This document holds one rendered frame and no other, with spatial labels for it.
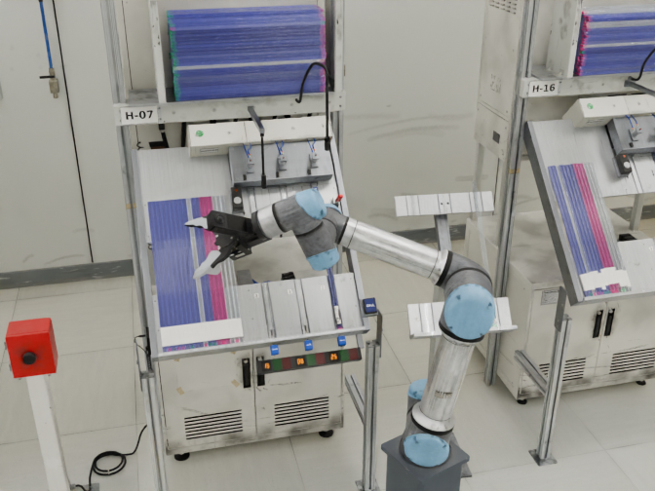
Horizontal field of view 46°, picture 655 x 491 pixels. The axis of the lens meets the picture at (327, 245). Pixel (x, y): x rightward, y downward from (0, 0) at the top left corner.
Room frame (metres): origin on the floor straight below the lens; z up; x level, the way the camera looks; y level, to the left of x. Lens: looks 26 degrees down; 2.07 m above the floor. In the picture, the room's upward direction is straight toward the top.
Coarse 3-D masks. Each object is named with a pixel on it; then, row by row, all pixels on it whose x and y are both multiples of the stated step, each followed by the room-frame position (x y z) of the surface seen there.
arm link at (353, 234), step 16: (336, 208) 1.82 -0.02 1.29; (336, 224) 1.75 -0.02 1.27; (352, 224) 1.76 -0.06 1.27; (368, 224) 1.79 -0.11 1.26; (336, 240) 1.75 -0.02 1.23; (352, 240) 1.74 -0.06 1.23; (368, 240) 1.74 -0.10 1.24; (384, 240) 1.74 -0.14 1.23; (400, 240) 1.75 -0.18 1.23; (384, 256) 1.73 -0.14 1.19; (400, 256) 1.73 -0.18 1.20; (416, 256) 1.73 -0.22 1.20; (432, 256) 1.73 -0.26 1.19; (448, 256) 1.73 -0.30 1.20; (464, 256) 1.75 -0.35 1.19; (416, 272) 1.73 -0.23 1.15; (432, 272) 1.71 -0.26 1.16; (448, 272) 1.70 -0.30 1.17
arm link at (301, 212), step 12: (300, 192) 1.68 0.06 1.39; (312, 192) 1.66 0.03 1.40; (276, 204) 1.67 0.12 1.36; (288, 204) 1.65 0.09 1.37; (300, 204) 1.64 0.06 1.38; (312, 204) 1.63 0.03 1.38; (324, 204) 1.68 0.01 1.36; (276, 216) 1.64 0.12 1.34; (288, 216) 1.64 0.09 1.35; (300, 216) 1.63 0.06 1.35; (312, 216) 1.63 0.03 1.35; (324, 216) 1.65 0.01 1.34; (288, 228) 1.64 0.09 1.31; (300, 228) 1.63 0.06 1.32; (312, 228) 1.63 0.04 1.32
